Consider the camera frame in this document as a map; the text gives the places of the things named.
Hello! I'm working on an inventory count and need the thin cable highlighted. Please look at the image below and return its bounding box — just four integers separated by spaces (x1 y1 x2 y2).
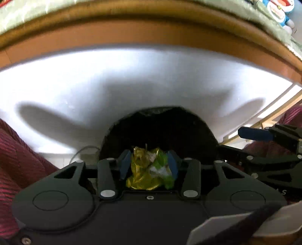
71 145 99 163

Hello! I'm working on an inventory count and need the small gold foil wrapper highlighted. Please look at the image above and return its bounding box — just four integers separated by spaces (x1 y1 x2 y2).
126 146 154 191

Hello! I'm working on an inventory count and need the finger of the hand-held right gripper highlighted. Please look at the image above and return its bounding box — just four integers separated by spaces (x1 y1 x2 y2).
219 145 302 183
238 125 302 155

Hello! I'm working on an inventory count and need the light wooden rack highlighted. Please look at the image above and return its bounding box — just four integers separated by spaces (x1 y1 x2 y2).
222 82 302 145

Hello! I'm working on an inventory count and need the blue cat plush toy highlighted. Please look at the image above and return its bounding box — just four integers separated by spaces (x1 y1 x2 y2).
261 0 296 34

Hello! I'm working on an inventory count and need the green snack packet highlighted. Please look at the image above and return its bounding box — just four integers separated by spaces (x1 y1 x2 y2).
147 148 175 190

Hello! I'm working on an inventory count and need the bed frame with white panel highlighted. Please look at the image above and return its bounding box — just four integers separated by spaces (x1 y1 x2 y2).
0 0 302 156

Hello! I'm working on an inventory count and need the green checked blanket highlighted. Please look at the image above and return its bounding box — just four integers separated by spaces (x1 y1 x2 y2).
0 0 302 56

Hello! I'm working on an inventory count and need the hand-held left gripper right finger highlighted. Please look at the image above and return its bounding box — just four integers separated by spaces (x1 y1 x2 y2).
167 151 248 199

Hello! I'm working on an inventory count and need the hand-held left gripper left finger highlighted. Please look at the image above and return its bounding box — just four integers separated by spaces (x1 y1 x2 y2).
55 149 131 200

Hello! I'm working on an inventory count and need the person's maroon striped clothing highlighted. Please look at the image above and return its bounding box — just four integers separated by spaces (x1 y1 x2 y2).
0 106 302 241

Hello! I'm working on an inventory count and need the trash bin with black bag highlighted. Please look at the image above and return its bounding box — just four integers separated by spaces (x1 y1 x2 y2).
99 106 220 166

